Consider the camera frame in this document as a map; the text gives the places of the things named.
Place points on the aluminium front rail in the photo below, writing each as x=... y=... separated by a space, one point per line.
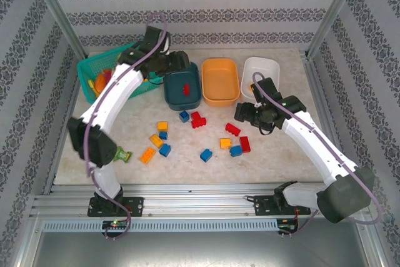
x=200 y=204

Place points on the small controller circuit board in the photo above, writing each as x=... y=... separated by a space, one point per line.
x=287 y=227
x=115 y=224

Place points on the yellow toy fruit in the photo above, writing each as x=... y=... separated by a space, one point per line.
x=97 y=93

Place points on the yellow toy banana bunch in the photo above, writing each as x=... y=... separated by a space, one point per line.
x=146 y=79

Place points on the white plastic container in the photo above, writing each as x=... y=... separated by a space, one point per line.
x=261 y=67

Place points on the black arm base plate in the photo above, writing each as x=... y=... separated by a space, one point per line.
x=134 y=206
x=262 y=206

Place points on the red lego brick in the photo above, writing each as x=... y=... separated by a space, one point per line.
x=200 y=123
x=245 y=144
x=187 y=89
x=195 y=115
x=232 y=129

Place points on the aluminium side rail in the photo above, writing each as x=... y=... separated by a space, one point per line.
x=53 y=170
x=318 y=92

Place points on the blue lego brick with hole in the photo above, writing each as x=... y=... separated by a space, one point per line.
x=184 y=116

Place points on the green toy vegetable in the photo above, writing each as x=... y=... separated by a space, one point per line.
x=123 y=155

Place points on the small blue lego brick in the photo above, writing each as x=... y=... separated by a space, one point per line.
x=163 y=136

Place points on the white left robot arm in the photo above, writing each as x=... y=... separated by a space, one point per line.
x=118 y=92

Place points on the dark teal plastic container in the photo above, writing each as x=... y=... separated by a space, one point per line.
x=178 y=98

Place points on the orange lego brick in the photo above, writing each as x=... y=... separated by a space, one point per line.
x=147 y=155

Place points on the teal plastic basket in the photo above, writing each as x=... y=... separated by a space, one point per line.
x=84 y=74

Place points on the pink toy dragon fruit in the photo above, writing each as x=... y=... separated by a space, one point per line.
x=107 y=72

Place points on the orange plastic container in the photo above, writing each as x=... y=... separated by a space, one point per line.
x=218 y=79

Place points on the yellow lego brick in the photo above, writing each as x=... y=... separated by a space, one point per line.
x=251 y=87
x=162 y=126
x=225 y=143
x=156 y=141

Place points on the orange toy fruit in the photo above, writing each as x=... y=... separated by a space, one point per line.
x=101 y=82

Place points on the small yellow toy piece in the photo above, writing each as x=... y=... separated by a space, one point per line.
x=91 y=84

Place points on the aluminium frame post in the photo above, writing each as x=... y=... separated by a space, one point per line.
x=57 y=13
x=333 y=13

